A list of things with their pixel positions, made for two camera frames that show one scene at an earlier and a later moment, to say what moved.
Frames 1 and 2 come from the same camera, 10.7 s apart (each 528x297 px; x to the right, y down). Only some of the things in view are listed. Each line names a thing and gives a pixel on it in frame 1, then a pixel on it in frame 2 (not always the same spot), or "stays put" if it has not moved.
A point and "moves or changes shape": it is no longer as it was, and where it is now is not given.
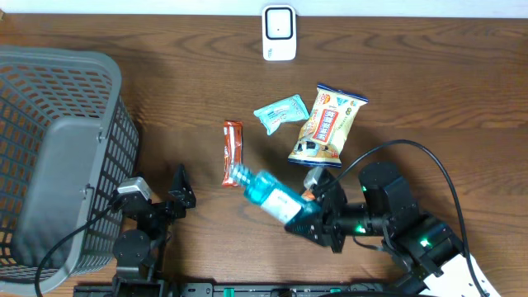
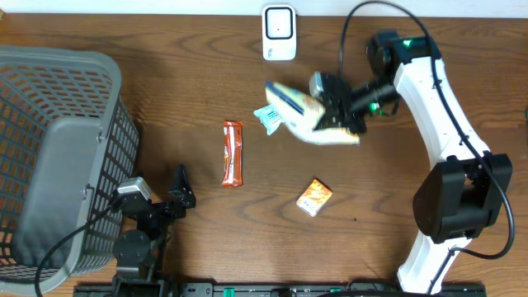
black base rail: x=242 y=289 stays put
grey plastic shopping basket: x=68 y=144 stays put
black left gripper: x=187 y=199 stays put
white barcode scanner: x=279 y=33 stays put
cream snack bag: x=325 y=131 moves or changes shape
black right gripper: x=330 y=216 -> x=338 y=110
